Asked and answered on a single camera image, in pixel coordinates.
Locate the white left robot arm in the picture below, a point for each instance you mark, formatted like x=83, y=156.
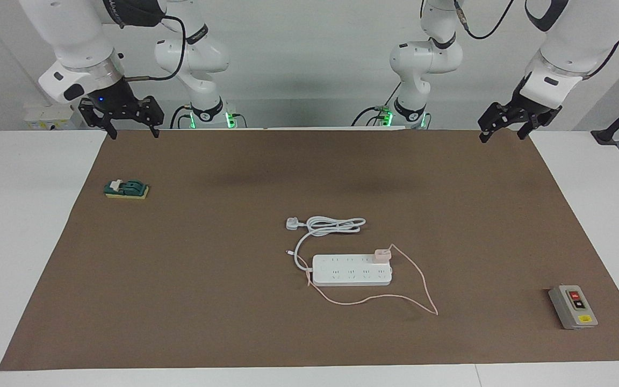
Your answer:
x=567, y=59

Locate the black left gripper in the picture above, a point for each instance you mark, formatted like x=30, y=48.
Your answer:
x=527, y=110

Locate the brown table mat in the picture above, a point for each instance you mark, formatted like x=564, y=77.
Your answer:
x=180, y=322

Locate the green knife switch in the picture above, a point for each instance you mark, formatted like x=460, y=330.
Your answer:
x=127, y=189

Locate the white power strip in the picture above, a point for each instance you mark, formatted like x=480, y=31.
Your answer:
x=350, y=273

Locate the grey push-button switch box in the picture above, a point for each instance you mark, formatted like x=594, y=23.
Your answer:
x=573, y=306

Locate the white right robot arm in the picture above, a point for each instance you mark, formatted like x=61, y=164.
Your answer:
x=78, y=37

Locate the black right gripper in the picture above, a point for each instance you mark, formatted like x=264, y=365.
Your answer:
x=115, y=103

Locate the pink charger block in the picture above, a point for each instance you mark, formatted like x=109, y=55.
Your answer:
x=382, y=256

